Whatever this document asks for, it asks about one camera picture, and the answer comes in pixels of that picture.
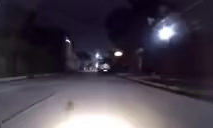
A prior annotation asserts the white vehicle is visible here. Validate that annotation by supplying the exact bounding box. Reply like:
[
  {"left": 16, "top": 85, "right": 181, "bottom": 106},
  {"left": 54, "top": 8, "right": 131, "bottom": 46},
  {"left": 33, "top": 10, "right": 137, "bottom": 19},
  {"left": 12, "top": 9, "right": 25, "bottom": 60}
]
[{"left": 100, "top": 63, "right": 111, "bottom": 73}]

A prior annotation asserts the grey concrete road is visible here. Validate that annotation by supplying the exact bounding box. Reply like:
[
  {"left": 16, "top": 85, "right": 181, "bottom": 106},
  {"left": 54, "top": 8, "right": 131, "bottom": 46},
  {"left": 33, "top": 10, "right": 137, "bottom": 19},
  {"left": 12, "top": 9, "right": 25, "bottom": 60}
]
[{"left": 0, "top": 71, "right": 213, "bottom": 128}]

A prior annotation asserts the pale building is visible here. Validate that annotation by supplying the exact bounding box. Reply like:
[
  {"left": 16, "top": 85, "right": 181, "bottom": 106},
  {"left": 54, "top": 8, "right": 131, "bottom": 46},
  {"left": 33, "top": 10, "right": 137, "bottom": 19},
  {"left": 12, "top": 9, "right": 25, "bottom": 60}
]
[{"left": 63, "top": 39, "right": 82, "bottom": 72}]

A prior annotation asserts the dark tree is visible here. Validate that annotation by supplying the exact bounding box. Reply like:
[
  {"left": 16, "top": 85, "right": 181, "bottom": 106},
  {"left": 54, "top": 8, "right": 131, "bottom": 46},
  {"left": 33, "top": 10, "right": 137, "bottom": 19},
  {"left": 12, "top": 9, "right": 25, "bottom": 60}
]
[{"left": 105, "top": 3, "right": 152, "bottom": 64}]

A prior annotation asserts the raised pavement with kerb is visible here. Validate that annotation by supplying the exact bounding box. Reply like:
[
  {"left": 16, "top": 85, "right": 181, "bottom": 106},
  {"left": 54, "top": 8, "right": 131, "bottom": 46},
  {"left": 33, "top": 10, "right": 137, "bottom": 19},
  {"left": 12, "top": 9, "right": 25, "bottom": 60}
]
[{"left": 117, "top": 73, "right": 213, "bottom": 104}]

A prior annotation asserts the street lamp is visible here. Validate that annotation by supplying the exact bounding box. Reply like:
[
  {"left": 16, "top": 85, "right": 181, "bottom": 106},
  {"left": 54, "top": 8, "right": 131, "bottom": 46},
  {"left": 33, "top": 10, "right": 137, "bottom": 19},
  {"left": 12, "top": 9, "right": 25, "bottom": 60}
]
[{"left": 157, "top": 25, "right": 176, "bottom": 42}]

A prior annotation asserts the pale kerb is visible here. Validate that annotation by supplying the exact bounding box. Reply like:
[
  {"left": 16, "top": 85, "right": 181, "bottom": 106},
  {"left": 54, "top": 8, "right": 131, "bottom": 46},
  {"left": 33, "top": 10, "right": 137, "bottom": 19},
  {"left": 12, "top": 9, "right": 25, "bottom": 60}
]
[{"left": 0, "top": 73, "right": 62, "bottom": 84}]

